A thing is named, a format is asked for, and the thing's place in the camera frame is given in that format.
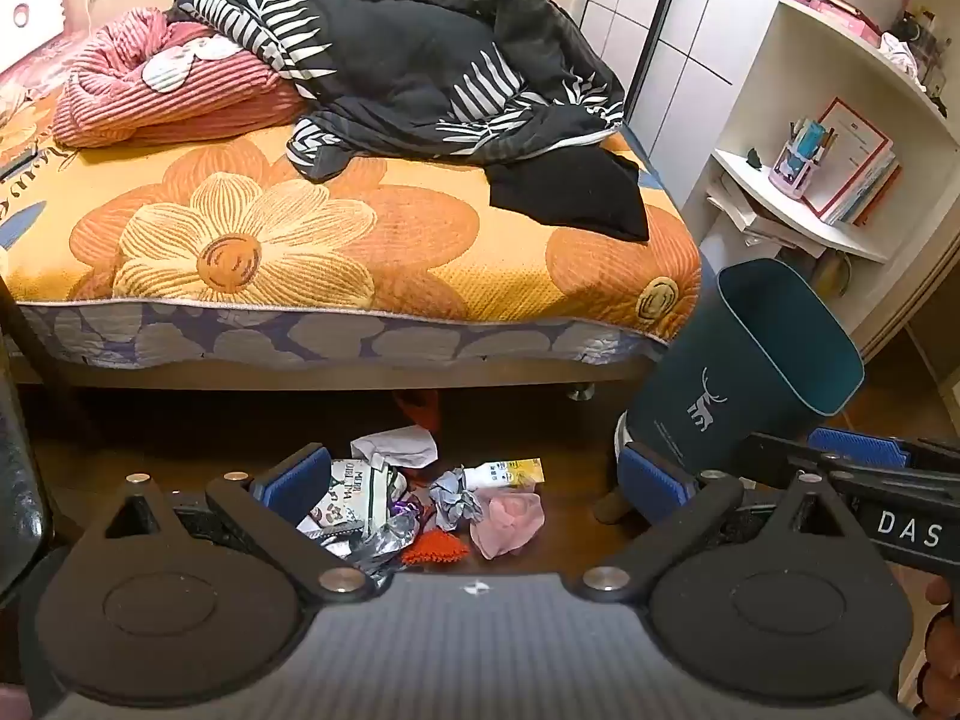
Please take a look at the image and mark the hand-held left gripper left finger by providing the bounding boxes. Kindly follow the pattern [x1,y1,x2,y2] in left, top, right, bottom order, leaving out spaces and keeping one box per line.
[103,444,376,605]

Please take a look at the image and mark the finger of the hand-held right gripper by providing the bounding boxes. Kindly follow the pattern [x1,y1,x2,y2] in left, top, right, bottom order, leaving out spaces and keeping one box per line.
[808,427,960,472]
[739,431,852,487]

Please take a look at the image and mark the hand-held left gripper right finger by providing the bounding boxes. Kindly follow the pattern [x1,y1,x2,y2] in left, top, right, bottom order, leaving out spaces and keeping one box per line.
[581,441,856,602]

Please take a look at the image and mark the white green snack packet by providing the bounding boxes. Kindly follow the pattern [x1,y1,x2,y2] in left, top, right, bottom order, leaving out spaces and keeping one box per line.
[296,457,410,541]

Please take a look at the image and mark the dark teal trash bin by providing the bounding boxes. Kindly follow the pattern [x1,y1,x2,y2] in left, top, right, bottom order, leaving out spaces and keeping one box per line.
[615,259,865,482]

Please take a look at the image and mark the silver foil wrapper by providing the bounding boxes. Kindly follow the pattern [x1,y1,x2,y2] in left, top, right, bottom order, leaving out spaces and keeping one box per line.
[315,514,422,580]

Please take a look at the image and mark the white paper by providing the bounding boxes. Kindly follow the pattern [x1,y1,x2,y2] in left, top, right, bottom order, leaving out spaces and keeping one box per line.
[351,424,440,470]

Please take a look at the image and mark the orange red wrapper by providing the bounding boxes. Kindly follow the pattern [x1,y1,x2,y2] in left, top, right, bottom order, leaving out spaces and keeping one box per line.
[401,529,470,567]

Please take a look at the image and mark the person's right hand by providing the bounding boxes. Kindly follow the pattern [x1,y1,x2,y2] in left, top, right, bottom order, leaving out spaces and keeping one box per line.
[919,577,960,720]

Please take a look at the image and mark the red object under bed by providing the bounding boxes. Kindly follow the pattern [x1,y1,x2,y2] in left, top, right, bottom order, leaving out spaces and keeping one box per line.
[394,390,443,432]

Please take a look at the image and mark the yellow white packet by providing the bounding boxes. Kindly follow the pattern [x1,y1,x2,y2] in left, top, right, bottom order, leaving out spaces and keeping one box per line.
[461,456,545,490]

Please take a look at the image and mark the pink crumpled tissue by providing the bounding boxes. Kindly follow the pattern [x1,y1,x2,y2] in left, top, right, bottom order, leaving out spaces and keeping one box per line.
[471,491,545,560]

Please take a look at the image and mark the grey crumpled wrapper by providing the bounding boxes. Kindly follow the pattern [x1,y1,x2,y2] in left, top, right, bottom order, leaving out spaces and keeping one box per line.
[427,469,488,533]

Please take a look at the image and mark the stack of white papers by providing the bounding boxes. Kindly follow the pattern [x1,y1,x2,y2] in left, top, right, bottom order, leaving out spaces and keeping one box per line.
[705,169,826,257]

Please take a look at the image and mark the row of books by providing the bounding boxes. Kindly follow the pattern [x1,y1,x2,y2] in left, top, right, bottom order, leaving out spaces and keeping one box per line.
[840,150,902,227]

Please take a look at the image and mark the black glossy object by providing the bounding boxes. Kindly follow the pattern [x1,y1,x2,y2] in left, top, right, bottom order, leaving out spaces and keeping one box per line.
[0,270,55,602]

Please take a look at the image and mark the pink pen holder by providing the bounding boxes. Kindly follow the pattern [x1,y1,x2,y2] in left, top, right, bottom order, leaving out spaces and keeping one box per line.
[769,118,838,200]

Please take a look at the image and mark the bed with orange floral bedspread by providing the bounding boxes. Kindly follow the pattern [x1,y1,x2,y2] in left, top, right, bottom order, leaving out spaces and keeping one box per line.
[0,15,704,400]

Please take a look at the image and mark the red bordered book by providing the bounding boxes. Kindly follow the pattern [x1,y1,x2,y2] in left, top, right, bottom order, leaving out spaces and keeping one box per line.
[802,97,895,223]

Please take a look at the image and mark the white crumpled cloth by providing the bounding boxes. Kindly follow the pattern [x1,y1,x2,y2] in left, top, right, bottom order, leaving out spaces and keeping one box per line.
[879,31,920,80]

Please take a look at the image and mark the white shelf unit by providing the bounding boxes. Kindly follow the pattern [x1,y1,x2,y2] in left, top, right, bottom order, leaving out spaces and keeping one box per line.
[686,0,960,362]

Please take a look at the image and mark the cluster of bottles and boxes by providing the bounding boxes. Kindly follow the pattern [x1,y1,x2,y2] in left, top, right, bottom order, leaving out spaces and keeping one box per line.
[896,7,950,100]

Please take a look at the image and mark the pink box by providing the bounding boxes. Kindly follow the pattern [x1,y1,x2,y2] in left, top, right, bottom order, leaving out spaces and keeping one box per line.
[806,0,884,47]

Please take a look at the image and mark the dark leaf-print quilt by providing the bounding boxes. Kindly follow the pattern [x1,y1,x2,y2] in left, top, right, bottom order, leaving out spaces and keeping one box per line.
[169,0,627,182]

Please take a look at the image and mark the white wardrobe doors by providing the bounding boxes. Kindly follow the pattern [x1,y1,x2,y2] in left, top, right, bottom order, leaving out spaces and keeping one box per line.
[574,0,788,212]

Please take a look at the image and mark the pink white device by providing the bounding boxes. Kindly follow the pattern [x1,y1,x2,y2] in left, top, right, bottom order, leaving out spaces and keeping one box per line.
[0,0,65,77]

